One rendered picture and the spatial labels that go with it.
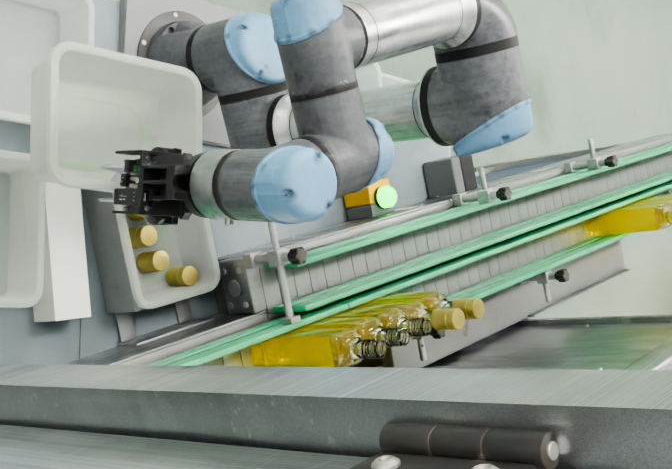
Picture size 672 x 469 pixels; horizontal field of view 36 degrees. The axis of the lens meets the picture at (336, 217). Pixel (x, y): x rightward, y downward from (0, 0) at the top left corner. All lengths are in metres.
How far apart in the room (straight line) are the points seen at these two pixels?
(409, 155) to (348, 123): 1.18
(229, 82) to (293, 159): 0.67
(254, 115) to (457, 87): 0.38
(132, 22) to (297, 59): 0.74
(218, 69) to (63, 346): 0.50
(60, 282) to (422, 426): 1.28
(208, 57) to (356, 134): 0.63
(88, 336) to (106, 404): 1.21
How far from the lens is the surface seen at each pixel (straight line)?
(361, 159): 1.08
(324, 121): 1.07
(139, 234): 1.66
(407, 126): 1.48
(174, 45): 1.74
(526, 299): 2.33
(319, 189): 1.00
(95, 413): 0.47
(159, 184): 1.14
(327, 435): 0.36
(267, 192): 0.99
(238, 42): 1.62
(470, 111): 1.40
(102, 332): 1.68
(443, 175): 2.24
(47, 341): 1.63
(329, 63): 1.06
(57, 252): 1.57
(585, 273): 2.56
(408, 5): 1.22
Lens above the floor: 2.15
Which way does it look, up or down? 43 degrees down
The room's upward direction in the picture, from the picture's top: 83 degrees clockwise
